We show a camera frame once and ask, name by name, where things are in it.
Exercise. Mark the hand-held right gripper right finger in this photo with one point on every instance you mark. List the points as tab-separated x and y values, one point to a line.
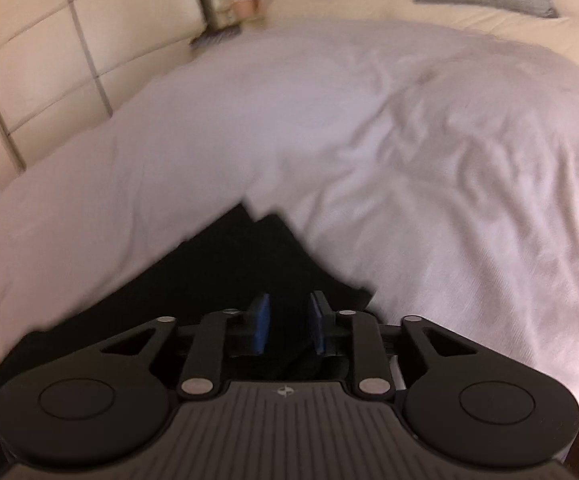
317	322

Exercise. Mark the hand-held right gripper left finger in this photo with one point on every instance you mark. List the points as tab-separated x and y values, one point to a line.
260	322

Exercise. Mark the black pants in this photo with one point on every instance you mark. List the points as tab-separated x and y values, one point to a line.
229	270

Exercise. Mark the white duvet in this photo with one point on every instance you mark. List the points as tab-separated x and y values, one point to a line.
369	160

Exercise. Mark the bedside shelf with items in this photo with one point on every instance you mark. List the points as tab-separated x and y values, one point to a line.
229	5

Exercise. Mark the white pillow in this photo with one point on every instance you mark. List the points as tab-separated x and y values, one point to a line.
419	7

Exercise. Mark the cream panelled wardrobe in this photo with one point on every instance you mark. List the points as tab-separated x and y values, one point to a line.
29	35

